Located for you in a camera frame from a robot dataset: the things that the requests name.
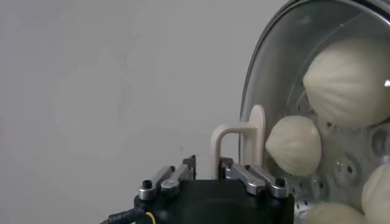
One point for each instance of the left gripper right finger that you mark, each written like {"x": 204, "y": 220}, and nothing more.
{"x": 246, "y": 178}

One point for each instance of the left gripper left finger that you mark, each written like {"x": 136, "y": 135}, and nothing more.
{"x": 179, "y": 175}

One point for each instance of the white steamed baozi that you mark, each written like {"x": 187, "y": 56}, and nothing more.
{"x": 347, "y": 82}
{"x": 379, "y": 191}
{"x": 332, "y": 214}
{"x": 294, "y": 145}

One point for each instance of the stainless steel steamer basket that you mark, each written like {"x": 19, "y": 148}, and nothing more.
{"x": 344, "y": 173}

